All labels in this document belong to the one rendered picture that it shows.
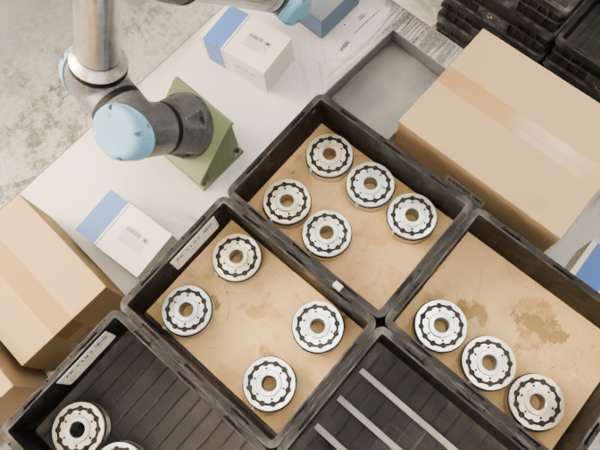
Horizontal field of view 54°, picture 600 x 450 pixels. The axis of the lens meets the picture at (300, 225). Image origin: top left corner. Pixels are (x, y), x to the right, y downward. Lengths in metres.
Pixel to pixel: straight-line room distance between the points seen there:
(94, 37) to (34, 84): 1.51
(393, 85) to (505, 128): 0.36
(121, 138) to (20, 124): 1.40
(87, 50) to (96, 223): 0.40
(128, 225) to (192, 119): 0.28
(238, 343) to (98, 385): 0.29
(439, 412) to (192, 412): 0.48
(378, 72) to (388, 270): 0.57
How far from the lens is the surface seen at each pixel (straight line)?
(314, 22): 1.59
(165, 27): 2.63
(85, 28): 1.17
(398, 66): 1.59
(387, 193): 1.25
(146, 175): 1.51
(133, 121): 1.21
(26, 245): 1.37
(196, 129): 1.33
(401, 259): 1.24
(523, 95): 1.36
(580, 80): 2.08
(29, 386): 1.34
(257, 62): 1.49
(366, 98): 1.53
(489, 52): 1.40
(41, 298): 1.32
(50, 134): 2.53
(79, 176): 1.57
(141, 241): 1.35
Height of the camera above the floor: 2.02
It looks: 71 degrees down
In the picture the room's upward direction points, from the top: 10 degrees counter-clockwise
